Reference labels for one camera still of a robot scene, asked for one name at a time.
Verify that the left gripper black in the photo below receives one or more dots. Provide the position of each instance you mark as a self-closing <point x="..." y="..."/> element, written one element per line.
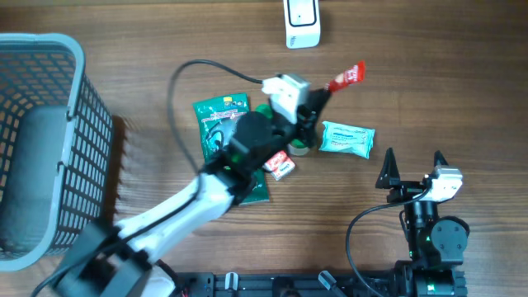
<point x="307" y="115"/>

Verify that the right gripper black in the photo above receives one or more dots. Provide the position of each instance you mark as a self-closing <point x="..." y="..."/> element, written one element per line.
<point x="389" y="178"/>

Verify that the mint wet wipes pack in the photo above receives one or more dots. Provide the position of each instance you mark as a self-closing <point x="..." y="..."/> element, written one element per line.
<point x="340" y="138"/>

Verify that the red coffee stick sachet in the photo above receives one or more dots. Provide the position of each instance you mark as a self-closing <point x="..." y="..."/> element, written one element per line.
<point x="353" y="75"/>

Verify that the green lid glass jar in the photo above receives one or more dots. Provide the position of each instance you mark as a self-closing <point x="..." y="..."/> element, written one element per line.
<point x="297" y="148"/>

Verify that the yellow red sauce bottle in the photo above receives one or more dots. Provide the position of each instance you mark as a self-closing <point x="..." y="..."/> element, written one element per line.
<point x="265" y="110"/>

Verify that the small red tissue box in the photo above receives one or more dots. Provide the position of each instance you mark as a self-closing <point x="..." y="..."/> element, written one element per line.
<point x="280" y="165"/>

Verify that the green 3M gloves packet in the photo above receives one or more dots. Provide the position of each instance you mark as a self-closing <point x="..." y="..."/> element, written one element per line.
<point x="217" y="119"/>

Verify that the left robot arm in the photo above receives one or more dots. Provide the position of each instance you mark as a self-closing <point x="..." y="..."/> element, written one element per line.
<point x="124" y="260"/>

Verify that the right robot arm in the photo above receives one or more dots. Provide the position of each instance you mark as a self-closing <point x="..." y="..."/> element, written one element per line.
<point x="436" y="244"/>

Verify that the grey plastic mesh basket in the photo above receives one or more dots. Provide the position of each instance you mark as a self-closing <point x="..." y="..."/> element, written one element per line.
<point x="56" y="139"/>

